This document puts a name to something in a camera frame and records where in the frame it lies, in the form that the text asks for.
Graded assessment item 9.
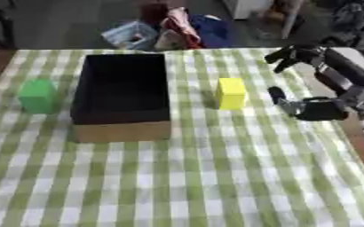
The black backpack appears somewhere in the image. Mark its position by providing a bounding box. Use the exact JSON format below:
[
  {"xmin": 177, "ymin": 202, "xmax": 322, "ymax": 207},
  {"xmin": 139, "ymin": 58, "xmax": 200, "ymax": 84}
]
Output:
[{"xmin": 317, "ymin": 0, "xmax": 364, "ymax": 47}]

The blue bag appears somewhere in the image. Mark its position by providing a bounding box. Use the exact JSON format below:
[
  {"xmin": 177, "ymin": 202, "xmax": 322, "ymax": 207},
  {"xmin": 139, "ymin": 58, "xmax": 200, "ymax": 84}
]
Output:
[{"xmin": 188, "ymin": 13, "xmax": 235, "ymax": 49}]

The white cabinet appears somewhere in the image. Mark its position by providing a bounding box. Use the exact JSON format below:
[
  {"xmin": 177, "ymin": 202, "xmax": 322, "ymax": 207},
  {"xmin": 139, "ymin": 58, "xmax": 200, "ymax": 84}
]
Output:
[{"xmin": 220, "ymin": 0, "xmax": 275, "ymax": 20}]

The dark red bag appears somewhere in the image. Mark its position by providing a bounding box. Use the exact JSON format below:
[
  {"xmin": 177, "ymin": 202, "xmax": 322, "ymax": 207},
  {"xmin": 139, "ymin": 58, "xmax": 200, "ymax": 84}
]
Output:
[{"xmin": 138, "ymin": 2, "xmax": 170, "ymax": 28}]

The red and pink cloth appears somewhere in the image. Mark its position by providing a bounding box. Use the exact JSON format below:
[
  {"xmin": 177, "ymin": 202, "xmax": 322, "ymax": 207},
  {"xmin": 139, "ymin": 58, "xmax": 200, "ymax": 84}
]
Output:
[{"xmin": 154, "ymin": 6, "xmax": 204, "ymax": 51}]

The clear plastic bag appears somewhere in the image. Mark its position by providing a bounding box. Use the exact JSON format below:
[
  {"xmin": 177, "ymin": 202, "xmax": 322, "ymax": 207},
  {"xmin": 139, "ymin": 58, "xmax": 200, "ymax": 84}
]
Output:
[{"xmin": 101, "ymin": 20, "xmax": 161, "ymax": 51}]

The cardboard box with black inside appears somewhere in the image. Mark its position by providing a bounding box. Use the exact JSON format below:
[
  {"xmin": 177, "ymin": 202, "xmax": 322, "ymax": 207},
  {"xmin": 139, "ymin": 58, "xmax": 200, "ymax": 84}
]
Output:
[{"xmin": 68, "ymin": 53, "xmax": 173, "ymax": 144}]

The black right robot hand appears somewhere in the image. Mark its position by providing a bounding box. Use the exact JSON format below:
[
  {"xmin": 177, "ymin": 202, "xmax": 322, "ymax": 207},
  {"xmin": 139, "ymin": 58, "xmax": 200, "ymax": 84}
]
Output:
[{"xmin": 264, "ymin": 43, "xmax": 364, "ymax": 122}]

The yellow block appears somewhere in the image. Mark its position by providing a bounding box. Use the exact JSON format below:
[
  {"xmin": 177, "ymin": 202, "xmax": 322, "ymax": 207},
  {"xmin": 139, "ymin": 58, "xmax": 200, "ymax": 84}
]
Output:
[{"xmin": 213, "ymin": 77, "xmax": 249, "ymax": 111}]

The green block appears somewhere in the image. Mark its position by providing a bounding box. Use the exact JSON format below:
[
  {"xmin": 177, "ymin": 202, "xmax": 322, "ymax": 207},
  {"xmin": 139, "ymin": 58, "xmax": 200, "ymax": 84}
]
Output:
[{"xmin": 17, "ymin": 78, "xmax": 59, "ymax": 114}]

